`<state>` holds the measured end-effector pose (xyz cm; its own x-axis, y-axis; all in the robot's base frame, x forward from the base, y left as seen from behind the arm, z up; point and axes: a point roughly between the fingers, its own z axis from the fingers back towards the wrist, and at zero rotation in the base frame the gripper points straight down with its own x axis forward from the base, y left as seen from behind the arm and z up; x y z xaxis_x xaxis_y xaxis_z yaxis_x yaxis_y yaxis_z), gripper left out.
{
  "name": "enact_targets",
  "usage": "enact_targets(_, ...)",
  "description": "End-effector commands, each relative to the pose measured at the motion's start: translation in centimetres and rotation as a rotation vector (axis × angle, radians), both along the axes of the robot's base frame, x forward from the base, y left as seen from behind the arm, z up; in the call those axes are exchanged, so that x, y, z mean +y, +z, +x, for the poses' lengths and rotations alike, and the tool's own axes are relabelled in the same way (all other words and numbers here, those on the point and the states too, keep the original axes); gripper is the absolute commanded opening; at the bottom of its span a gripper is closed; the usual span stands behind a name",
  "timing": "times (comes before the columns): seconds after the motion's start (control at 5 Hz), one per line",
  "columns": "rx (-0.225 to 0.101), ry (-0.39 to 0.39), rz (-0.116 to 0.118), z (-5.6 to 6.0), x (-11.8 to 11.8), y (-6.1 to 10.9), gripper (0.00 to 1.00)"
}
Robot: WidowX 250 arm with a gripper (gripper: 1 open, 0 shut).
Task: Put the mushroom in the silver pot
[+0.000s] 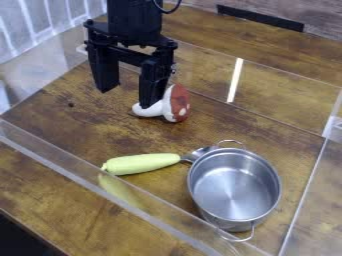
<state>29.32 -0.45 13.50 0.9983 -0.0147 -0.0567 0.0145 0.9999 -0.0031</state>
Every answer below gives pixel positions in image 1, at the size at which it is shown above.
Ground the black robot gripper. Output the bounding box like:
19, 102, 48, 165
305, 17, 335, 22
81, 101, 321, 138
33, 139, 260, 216
84, 0, 177, 109

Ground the clear acrylic triangular bracket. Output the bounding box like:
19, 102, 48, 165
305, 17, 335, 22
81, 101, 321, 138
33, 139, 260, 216
76, 44, 88, 56

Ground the black strip on table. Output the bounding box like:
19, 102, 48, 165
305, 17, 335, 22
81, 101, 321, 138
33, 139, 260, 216
216, 4, 304, 32

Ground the spoon with green handle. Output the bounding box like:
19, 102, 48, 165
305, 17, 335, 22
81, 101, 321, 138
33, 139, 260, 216
100, 145, 220, 177

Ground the silver steel pot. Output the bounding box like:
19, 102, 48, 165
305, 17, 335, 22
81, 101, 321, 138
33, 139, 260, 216
186, 139, 281, 243

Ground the clear acrylic front barrier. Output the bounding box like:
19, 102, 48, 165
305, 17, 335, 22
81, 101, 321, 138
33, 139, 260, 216
0, 119, 271, 256

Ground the red and white toy mushroom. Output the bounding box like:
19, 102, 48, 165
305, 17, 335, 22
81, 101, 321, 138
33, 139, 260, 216
132, 84, 189, 123

